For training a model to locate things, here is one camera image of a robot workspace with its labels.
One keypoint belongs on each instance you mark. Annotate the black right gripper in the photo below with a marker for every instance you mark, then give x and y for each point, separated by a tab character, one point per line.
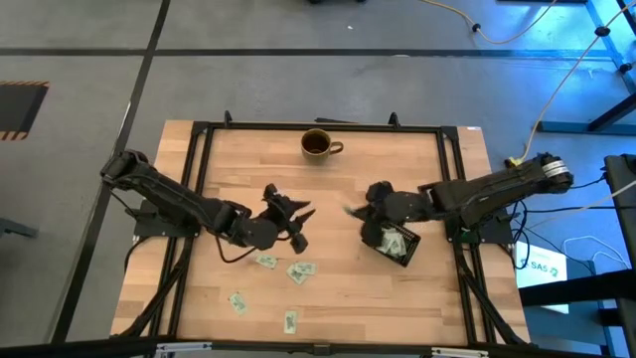
402	206

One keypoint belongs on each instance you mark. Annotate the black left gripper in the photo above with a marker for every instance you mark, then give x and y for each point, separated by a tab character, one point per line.
258	233

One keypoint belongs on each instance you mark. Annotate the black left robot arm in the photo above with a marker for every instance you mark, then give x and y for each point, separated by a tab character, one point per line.
169	196

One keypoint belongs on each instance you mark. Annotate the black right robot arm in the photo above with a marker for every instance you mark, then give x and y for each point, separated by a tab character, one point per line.
497	186

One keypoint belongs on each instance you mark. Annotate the green speckled ceramic mug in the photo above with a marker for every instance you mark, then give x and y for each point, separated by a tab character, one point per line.
323	155

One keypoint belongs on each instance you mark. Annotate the black plastic slotted basket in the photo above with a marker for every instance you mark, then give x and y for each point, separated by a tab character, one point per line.
411	248

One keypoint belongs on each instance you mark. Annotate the white printed sign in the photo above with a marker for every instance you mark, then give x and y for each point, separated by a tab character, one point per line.
541	278

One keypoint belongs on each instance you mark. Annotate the blue metal stand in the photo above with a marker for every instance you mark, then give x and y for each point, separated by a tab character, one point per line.
566	127

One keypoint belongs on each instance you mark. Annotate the black overhead rig bar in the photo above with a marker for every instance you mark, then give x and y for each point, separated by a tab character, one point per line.
99	348

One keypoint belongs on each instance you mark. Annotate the black side table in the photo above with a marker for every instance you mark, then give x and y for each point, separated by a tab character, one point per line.
623	199

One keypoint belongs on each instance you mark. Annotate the grey chair foot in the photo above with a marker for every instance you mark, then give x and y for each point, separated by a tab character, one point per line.
15	228

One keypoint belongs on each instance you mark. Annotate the hazard-striped black floor plate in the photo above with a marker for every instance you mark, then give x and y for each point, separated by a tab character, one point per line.
20	109

